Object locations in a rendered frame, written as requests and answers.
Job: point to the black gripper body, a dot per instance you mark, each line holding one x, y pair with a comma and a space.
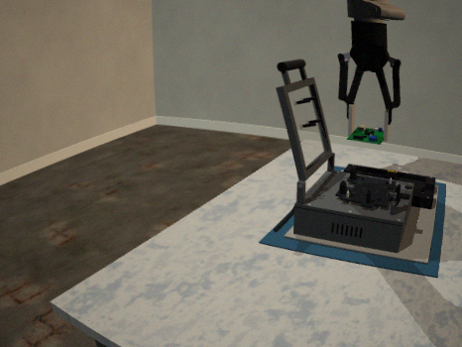
374, 36

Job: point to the green circuit board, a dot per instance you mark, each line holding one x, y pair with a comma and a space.
358, 135

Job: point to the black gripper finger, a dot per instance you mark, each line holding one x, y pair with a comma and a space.
395, 65
344, 59

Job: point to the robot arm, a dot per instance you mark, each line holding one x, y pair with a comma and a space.
368, 10

